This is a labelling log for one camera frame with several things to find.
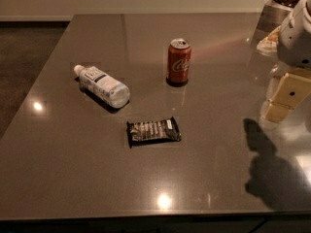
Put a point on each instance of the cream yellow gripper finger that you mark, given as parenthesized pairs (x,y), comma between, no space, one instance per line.
(285,94)

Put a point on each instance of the black snack bar wrapper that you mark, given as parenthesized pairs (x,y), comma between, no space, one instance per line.
(153,132)

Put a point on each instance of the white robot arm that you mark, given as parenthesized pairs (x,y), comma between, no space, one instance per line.
(291,43)

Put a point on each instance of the clear plastic water bottle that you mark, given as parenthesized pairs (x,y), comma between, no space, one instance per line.
(111,91)

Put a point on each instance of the metal container with dark contents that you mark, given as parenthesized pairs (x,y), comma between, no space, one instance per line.
(273,13)

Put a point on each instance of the white packet near table edge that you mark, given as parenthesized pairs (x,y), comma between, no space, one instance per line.
(268,45)

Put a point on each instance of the red coke can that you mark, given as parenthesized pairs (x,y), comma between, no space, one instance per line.
(178,62)

